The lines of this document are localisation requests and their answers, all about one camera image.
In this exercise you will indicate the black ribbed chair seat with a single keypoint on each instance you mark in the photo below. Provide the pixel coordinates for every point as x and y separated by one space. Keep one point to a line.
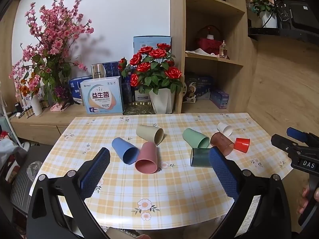
25 186

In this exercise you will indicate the white pole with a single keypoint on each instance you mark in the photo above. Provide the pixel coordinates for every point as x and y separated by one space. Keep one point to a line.
12 127

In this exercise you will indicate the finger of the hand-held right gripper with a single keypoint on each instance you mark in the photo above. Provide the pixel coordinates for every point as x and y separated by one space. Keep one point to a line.
296 134
281 141

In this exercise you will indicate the white cylinder vase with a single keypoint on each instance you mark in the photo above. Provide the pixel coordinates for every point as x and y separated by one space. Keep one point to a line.
37 105

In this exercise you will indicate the tall dark blue box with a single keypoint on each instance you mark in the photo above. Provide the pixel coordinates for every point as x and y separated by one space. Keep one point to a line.
125 92

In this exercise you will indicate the light blue flat box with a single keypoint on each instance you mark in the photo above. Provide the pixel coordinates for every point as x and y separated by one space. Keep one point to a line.
149 41

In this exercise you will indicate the gold patterned flat box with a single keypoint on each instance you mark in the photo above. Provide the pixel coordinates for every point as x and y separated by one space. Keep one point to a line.
137 108

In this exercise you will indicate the small white cup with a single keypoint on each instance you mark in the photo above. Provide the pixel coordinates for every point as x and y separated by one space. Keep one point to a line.
224 128

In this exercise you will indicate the person's right hand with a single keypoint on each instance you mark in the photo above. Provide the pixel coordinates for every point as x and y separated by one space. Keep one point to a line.
304 200

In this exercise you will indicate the black appliance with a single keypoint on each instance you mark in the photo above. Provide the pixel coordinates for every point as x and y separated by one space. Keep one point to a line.
299 15

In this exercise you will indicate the red rose potted plant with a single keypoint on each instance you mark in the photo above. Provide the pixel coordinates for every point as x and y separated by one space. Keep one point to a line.
157 79

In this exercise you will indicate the white cloth on shelf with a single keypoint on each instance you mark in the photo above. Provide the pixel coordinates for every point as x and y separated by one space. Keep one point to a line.
199 51

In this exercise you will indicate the green cup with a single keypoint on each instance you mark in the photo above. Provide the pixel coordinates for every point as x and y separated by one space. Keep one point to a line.
192 136

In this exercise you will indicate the low wooden cabinet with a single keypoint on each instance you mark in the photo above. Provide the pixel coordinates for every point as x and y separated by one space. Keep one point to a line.
37 125

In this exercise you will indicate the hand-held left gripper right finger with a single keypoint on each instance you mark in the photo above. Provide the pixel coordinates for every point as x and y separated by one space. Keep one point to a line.
224 175

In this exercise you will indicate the small purple flower bunch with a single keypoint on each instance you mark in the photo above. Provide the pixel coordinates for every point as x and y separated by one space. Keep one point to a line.
59 93

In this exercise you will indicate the small red cup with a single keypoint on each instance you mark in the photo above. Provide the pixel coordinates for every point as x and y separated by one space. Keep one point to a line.
241 144

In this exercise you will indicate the pink cup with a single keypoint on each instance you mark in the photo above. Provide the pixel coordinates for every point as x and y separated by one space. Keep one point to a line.
147 157

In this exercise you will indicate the wooden shelf unit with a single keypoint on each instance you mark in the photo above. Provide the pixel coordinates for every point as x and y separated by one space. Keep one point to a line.
236 67

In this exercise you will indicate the glass perfume bottle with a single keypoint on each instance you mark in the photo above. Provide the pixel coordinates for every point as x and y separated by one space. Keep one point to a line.
223 51

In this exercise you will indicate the dark blue box silver cup picture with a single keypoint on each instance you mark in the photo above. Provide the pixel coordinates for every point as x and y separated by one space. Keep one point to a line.
107 69

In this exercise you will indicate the pink blossom flower arrangement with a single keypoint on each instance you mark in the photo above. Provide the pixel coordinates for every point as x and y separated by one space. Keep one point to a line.
49 42

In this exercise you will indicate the brown transparent cup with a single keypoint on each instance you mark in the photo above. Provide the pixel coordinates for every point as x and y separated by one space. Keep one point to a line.
221 142

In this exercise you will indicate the white box with pastel print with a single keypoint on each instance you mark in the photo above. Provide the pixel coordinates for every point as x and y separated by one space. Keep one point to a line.
102 97

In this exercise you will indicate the purple box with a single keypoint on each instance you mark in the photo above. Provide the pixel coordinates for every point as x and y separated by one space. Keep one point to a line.
219 99

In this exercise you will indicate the blue cup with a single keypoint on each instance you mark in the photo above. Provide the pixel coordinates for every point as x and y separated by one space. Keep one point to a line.
122 149

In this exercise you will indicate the yellow checked tablecloth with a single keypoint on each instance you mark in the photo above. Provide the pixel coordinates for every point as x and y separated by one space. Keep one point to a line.
174 191

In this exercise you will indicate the white wall socket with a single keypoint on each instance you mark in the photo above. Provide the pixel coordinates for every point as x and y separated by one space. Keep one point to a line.
77 58

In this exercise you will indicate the row of small brown bottles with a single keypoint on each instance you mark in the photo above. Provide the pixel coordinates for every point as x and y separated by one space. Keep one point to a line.
26 109

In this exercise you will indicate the beige cup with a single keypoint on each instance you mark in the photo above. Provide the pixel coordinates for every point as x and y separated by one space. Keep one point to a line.
147 132

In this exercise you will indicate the dark teal transparent cup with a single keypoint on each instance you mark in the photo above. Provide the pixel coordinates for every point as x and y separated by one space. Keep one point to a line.
199 157

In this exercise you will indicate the blue and white box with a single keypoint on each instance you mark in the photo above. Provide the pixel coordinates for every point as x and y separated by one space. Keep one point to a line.
74 89

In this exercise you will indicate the pink rose potted plant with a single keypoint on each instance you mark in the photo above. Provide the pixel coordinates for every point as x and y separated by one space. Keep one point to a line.
266 5

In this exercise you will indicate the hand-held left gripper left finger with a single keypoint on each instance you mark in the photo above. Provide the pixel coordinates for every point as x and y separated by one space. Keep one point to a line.
94 173

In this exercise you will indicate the black wall shelf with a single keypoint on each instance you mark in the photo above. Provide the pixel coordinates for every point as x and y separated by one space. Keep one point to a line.
274 33

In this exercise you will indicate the pink floral cloth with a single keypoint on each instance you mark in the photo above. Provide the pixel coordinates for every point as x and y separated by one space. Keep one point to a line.
59 107

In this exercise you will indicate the clear plastic bag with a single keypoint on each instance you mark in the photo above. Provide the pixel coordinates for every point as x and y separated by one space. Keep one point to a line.
33 169

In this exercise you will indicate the small white box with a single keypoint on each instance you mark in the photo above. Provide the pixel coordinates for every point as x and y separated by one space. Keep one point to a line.
142 96

